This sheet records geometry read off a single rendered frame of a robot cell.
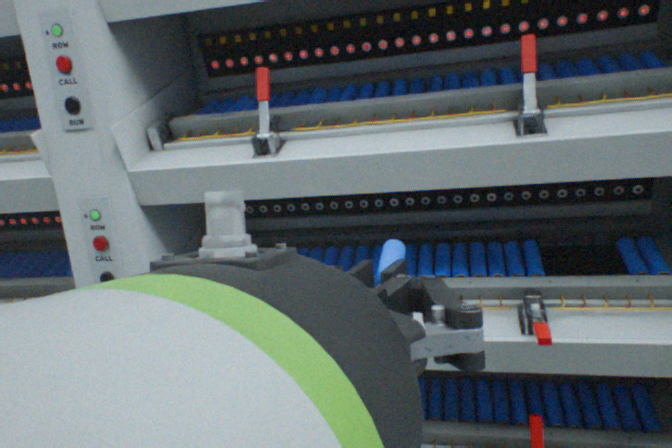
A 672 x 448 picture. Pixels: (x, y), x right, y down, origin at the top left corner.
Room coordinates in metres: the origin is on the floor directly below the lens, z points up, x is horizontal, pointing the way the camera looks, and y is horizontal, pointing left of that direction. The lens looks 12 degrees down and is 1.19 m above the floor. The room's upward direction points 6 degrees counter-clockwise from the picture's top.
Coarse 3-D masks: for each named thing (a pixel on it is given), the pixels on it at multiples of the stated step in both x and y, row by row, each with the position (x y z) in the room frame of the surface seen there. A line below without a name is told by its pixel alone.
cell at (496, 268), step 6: (492, 246) 0.63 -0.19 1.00; (498, 246) 0.63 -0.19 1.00; (492, 252) 0.62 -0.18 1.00; (498, 252) 0.62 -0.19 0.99; (492, 258) 0.61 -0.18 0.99; (498, 258) 0.60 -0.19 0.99; (492, 264) 0.60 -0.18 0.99; (498, 264) 0.59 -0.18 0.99; (492, 270) 0.59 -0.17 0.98; (498, 270) 0.58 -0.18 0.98; (504, 270) 0.59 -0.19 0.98; (492, 276) 0.58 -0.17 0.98; (504, 276) 0.58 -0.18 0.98
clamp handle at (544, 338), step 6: (534, 306) 0.51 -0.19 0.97; (534, 312) 0.51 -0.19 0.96; (540, 312) 0.51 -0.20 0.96; (534, 318) 0.49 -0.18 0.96; (540, 318) 0.49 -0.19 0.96; (534, 324) 0.48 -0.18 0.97; (540, 324) 0.47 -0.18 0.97; (546, 324) 0.47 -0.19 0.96; (534, 330) 0.47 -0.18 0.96; (540, 330) 0.46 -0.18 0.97; (546, 330) 0.46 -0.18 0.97; (540, 336) 0.45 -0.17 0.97; (546, 336) 0.45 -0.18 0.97; (540, 342) 0.45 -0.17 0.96; (546, 342) 0.45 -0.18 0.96
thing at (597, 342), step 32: (256, 224) 0.75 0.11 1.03; (288, 224) 0.74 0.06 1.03; (320, 224) 0.73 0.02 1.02; (352, 224) 0.72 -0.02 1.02; (384, 224) 0.71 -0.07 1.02; (512, 320) 0.53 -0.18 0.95; (576, 320) 0.52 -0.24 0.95; (608, 320) 0.51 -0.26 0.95; (640, 320) 0.50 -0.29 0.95; (512, 352) 0.51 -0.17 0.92; (544, 352) 0.50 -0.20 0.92; (576, 352) 0.50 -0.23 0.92; (608, 352) 0.49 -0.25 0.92; (640, 352) 0.48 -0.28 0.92
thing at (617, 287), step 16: (464, 288) 0.56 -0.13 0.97; (480, 288) 0.56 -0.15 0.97; (496, 288) 0.55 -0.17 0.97; (512, 288) 0.55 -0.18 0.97; (528, 288) 0.55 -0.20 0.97; (544, 288) 0.54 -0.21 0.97; (560, 288) 0.54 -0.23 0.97; (576, 288) 0.53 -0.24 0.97; (592, 288) 0.53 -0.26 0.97; (608, 288) 0.53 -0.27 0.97; (624, 288) 0.52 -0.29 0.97; (640, 288) 0.52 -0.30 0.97; (656, 288) 0.52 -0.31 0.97; (480, 304) 0.55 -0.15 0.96
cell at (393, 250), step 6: (390, 240) 0.43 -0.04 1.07; (396, 240) 0.42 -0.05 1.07; (384, 246) 0.42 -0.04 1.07; (390, 246) 0.42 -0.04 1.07; (396, 246) 0.42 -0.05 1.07; (402, 246) 0.42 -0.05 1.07; (384, 252) 0.41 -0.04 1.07; (390, 252) 0.41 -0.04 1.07; (396, 252) 0.41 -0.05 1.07; (402, 252) 0.41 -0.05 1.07; (384, 258) 0.40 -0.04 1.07; (390, 258) 0.40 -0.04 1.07; (396, 258) 0.40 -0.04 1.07; (384, 264) 0.39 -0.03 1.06; (390, 264) 0.39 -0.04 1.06; (378, 270) 0.39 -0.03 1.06; (378, 276) 0.38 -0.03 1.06; (378, 282) 0.37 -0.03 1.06
